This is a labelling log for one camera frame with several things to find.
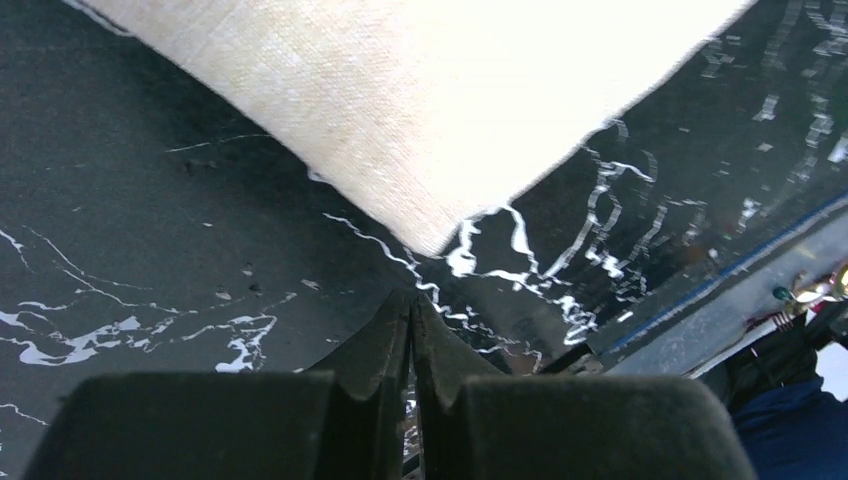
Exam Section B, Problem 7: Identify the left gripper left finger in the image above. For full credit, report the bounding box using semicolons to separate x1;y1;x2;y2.
25;290;414;479

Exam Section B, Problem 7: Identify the beige cloth napkin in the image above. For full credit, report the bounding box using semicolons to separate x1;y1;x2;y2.
77;0;750;256

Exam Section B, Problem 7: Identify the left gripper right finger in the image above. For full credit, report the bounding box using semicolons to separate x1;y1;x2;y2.
410;298;755;479

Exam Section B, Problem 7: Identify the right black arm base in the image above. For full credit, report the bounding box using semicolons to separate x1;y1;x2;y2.
698;263;847;412

